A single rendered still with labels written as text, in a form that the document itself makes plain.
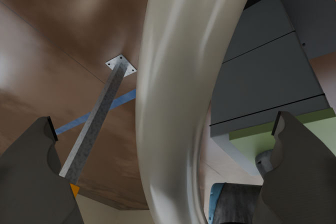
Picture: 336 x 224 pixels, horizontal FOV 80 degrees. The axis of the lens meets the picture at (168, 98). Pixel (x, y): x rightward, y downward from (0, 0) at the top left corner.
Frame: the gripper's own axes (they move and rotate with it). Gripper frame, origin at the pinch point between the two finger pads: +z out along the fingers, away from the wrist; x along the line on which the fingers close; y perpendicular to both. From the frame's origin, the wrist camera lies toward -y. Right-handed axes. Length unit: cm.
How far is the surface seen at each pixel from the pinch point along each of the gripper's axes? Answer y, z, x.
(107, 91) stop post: 62, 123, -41
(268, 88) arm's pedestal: 28, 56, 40
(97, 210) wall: 582, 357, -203
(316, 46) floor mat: 29, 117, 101
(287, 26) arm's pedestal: 10, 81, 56
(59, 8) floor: 8, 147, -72
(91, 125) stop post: 72, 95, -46
